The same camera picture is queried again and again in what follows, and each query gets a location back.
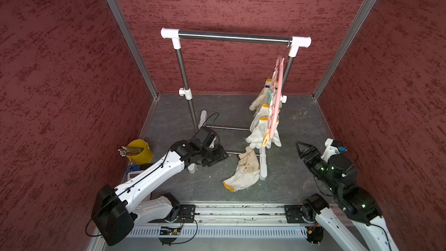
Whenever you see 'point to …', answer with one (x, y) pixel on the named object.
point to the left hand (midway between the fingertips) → (224, 161)
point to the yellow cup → (144, 157)
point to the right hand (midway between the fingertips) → (295, 150)
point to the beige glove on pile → (248, 161)
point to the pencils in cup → (128, 151)
